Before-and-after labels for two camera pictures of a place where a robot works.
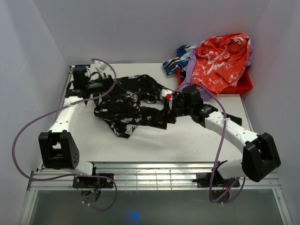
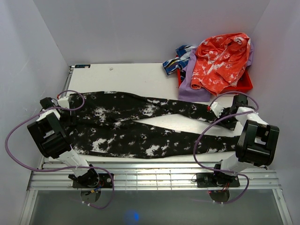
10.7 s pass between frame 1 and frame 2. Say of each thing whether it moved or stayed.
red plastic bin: stayed
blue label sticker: stayed
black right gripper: moved
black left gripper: moved
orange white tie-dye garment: stayed
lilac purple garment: stayed
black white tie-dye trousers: moved
